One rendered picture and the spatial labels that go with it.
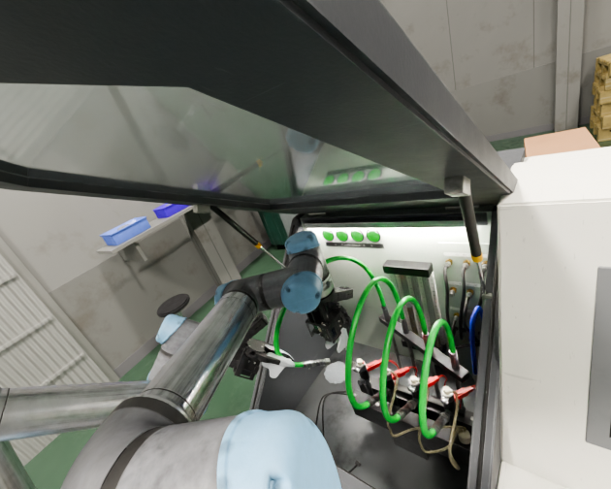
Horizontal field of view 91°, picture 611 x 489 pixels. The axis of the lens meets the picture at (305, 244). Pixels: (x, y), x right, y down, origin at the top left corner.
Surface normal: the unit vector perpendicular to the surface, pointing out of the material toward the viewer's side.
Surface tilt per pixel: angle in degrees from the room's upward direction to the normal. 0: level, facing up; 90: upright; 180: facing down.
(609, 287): 76
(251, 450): 4
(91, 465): 10
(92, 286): 90
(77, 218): 90
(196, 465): 4
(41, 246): 90
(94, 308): 90
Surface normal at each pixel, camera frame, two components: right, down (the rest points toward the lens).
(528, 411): -0.63, 0.29
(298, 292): -0.07, 0.46
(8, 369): 0.81, -0.01
